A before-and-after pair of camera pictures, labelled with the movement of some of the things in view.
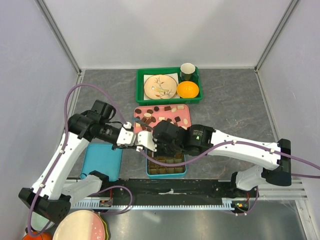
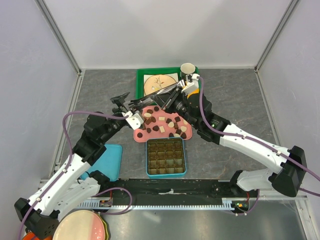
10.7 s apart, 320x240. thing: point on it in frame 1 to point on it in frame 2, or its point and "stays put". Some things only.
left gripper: [118, 144] to [120, 100]
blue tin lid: [101, 157] stays put
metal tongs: [148, 126] to [180, 84]
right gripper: [159, 151] to [178, 97]
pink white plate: [79, 225] stays put
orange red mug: [39, 235] stays put
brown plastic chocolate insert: [154, 168] stays put
